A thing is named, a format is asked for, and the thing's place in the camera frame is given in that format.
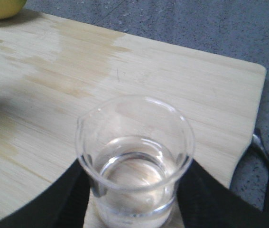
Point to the yellow lemon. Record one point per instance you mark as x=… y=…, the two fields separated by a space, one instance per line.
x=9 y=8

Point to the wooden cutting board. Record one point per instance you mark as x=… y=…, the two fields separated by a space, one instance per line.
x=53 y=70

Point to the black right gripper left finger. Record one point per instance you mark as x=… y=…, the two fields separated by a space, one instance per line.
x=62 y=205

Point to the clear glass beaker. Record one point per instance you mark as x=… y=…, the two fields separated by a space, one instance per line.
x=135 y=149

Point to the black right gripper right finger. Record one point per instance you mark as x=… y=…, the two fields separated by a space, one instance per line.
x=206 y=203

